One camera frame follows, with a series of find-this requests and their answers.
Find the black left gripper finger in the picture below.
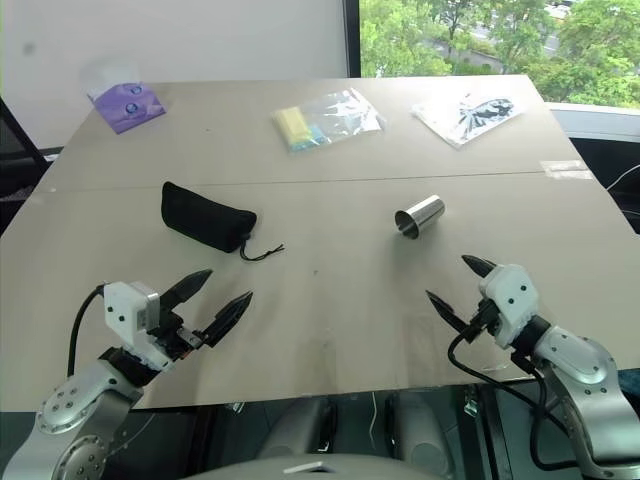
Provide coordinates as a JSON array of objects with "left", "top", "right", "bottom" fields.
[
  {"left": 162, "top": 268, "right": 215, "bottom": 312},
  {"left": 201, "top": 291, "right": 255, "bottom": 348}
]

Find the thin white cable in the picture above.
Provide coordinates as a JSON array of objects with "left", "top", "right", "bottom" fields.
[{"left": 606, "top": 163, "right": 640, "bottom": 192}]

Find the blue sponge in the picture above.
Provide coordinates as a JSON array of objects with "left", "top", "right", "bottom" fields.
[{"left": 294, "top": 122, "right": 330, "bottom": 152}]

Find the purple tissue pack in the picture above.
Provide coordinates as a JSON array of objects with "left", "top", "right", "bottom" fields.
[{"left": 79, "top": 59, "right": 168, "bottom": 135}]

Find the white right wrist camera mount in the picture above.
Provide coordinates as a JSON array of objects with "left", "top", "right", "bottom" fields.
[{"left": 478, "top": 263, "right": 542, "bottom": 349}]

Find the grey robot torso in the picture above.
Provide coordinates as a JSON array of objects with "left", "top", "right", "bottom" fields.
[{"left": 219, "top": 452, "right": 451, "bottom": 480}]

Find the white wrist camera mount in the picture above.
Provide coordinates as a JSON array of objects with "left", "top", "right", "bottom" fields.
[
  {"left": 103, "top": 281, "right": 176, "bottom": 374},
  {"left": 478, "top": 263, "right": 542, "bottom": 349}
]

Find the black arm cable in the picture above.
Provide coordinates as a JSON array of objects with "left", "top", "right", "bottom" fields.
[
  {"left": 447, "top": 332, "right": 576, "bottom": 480},
  {"left": 67, "top": 283, "right": 109, "bottom": 376}
]

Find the stainless steel cup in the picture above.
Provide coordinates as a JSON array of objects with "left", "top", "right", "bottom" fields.
[{"left": 393, "top": 194, "right": 448, "bottom": 241}]

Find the clear plastic zip bag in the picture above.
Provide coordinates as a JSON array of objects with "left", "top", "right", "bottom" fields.
[{"left": 271, "top": 88, "right": 386, "bottom": 155}]

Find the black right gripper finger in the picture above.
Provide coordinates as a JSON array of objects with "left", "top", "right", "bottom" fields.
[
  {"left": 460, "top": 254, "right": 499, "bottom": 281},
  {"left": 424, "top": 289, "right": 474, "bottom": 335}
]

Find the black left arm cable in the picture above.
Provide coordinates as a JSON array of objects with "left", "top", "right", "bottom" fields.
[{"left": 67, "top": 283, "right": 109, "bottom": 376}]

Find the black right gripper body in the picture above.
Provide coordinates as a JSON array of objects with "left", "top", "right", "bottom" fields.
[{"left": 460, "top": 295, "right": 502, "bottom": 344}]

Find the white printed plastic bag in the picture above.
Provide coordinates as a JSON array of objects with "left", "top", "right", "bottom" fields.
[{"left": 410, "top": 94, "right": 525, "bottom": 149}]

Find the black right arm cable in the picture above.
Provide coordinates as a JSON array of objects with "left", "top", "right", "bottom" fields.
[{"left": 447, "top": 332, "right": 576, "bottom": 480}]

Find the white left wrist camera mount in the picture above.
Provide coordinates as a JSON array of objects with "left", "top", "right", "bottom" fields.
[{"left": 103, "top": 281, "right": 176, "bottom": 374}]

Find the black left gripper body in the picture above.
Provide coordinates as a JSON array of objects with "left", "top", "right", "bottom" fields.
[{"left": 149, "top": 293, "right": 217, "bottom": 359}]

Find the clear tape strip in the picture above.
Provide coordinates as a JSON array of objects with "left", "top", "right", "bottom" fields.
[{"left": 542, "top": 160, "right": 584, "bottom": 176}]

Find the yellow sponge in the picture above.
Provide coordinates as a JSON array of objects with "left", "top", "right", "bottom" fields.
[{"left": 273, "top": 105, "right": 314, "bottom": 146}]

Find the black drawstring pouch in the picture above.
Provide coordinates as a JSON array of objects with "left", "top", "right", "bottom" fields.
[{"left": 160, "top": 181, "right": 286, "bottom": 262}]

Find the black window frame post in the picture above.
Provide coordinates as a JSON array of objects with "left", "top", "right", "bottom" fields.
[{"left": 341, "top": 0, "right": 362, "bottom": 79}]

